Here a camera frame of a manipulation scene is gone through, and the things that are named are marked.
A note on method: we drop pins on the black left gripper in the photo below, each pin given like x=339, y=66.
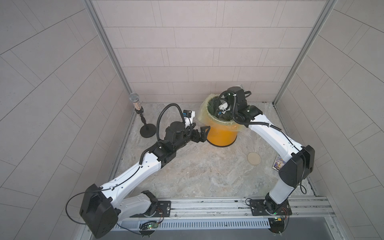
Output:
x=195, y=138

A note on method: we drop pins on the cream jar lid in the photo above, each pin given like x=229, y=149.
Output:
x=254, y=159

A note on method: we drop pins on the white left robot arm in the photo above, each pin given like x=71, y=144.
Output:
x=101, y=208

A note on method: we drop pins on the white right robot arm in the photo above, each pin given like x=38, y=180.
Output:
x=298, y=159

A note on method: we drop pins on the green plastic bin liner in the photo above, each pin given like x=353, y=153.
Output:
x=206, y=117

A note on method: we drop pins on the orange trash bin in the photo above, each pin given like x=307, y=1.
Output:
x=220, y=138

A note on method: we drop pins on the black stand with glass tube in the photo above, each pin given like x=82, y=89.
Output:
x=147, y=130

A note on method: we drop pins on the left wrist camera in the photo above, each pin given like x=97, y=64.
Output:
x=188, y=116

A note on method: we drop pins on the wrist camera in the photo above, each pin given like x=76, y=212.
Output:
x=223, y=108
x=188, y=116

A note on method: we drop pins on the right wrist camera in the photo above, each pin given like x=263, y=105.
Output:
x=223, y=108

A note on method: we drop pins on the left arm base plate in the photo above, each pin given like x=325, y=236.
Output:
x=162, y=209

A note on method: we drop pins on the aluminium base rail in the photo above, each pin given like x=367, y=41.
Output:
x=225, y=214

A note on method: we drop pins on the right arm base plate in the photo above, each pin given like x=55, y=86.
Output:
x=261, y=207

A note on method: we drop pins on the metal frame corner post left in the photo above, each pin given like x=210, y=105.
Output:
x=89, y=6

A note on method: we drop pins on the metal frame corner post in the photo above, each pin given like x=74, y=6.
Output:
x=89, y=6
x=319, y=23

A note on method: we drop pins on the metal frame corner post right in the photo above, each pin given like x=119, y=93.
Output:
x=319, y=23

